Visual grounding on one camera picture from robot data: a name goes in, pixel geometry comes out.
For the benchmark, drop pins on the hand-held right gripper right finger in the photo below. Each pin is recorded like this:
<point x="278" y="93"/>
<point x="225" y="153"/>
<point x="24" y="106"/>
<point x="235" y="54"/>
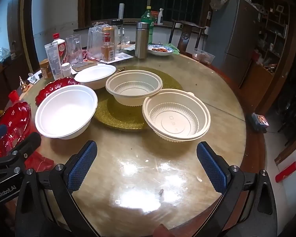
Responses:
<point x="212" y="167"/>

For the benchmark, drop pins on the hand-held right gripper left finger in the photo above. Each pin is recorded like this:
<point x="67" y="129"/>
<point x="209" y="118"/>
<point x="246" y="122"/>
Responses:
<point x="83" y="165"/>

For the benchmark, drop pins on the red scalloped plate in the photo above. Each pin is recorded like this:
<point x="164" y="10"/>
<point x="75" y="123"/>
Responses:
<point x="51" y="88"/>
<point x="12" y="126"/>

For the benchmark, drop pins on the white foam bowl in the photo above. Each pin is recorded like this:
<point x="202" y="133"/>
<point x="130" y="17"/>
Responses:
<point x="96" y="75"/>
<point x="64" y="108"/>

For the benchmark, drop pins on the red plastic bag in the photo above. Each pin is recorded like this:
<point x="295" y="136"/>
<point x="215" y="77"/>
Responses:
<point x="39" y="163"/>

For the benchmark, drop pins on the red plastic cup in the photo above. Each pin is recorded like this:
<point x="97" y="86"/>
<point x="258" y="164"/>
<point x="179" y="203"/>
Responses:
<point x="13" y="95"/>

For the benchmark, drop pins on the gold gourd ornament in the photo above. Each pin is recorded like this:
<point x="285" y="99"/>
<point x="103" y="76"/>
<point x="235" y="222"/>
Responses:
<point x="23" y="86"/>

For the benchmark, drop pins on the dark wooden sideboard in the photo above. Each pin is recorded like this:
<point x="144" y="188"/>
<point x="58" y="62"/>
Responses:
<point x="2" y="79"/>

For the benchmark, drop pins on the gold glitter turntable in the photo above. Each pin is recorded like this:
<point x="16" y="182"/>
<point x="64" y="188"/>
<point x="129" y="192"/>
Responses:
<point x="118" y="118"/>

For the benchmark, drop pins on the small glass bottle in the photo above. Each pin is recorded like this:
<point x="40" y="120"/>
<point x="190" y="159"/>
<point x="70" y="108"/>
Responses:
<point x="33" y="77"/>

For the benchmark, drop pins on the blue printed box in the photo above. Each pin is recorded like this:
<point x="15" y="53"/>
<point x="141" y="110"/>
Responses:
<point x="260" y="121"/>

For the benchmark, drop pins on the red packet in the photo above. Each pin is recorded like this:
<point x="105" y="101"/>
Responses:
<point x="286" y="171"/>

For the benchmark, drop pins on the peanut butter jar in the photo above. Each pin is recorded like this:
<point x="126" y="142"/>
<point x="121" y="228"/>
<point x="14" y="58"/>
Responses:
<point x="45" y="70"/>

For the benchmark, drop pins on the white pill bottle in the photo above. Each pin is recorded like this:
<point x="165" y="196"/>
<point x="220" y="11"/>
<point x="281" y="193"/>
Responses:
<point x="66" y="69"/>

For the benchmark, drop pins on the white lotion tube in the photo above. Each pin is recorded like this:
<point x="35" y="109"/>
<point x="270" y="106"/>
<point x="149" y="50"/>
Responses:
<point x="53" y="61"/>

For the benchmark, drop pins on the worn book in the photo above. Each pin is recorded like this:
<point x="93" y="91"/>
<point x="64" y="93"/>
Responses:
<point x="85" y="65"/>

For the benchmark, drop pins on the white bottle red cap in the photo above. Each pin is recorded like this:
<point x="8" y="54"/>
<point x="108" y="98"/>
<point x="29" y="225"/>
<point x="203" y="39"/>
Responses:
<point x="60" y="48"/>

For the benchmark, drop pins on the clear plastic container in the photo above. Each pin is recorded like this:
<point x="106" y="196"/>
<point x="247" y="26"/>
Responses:
<point x="203" y="56"/>

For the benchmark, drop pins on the printed paper sheets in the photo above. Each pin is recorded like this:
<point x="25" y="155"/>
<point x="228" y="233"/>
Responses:
<point x="124" y="56"/>

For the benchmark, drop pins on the clear plastic bag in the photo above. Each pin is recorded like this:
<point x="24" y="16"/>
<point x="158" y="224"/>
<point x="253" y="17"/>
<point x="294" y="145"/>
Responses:
<point x="95" y="42"/>

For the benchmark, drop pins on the blue patterned plate with food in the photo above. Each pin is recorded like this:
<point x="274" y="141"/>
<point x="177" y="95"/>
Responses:
<point x="160" y="49"/>

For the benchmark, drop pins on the small drinking glass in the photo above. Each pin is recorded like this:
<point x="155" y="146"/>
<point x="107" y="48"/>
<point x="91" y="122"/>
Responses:
<point x="125" y="40"/>

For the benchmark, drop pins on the grey refrigerator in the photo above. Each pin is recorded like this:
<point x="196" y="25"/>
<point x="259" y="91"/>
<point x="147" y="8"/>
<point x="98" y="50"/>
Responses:
<point x="234" y="37"/>

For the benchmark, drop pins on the dark wooden chair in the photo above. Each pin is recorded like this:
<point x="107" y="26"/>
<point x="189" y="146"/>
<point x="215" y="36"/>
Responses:
<point x="187" y="35"/>

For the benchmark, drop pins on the stainless steel thermos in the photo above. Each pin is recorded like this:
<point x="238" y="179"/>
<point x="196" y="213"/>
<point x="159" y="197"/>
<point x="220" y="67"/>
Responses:
<point x="141" y="40"/>

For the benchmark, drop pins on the clear bottle black lid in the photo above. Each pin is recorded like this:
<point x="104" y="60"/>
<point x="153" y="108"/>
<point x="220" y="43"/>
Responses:
<point x="117" y="29"/>

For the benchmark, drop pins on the dark wooden display shelf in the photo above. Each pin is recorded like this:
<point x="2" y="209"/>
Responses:
<point x="273" y="29"/>

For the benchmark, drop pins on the white roll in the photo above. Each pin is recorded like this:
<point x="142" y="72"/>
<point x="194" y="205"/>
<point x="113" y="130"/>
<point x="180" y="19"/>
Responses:
<point x="120" y="11"/>

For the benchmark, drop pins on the green plastic bottle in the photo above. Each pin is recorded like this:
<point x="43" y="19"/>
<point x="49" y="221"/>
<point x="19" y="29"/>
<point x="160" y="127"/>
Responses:
<point x="148" y="19"/>

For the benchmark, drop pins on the white spray bottle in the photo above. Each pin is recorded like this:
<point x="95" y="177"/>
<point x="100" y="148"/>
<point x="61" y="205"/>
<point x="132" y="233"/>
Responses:
<point x="160" y="16"/>

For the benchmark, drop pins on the crumpled plastic bag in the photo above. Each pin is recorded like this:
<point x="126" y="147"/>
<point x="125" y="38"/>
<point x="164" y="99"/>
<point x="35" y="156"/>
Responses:
<point x="219" y="1"/>

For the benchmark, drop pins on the dark window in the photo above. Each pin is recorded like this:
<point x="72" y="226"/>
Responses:
<point x="148" y="0"/>

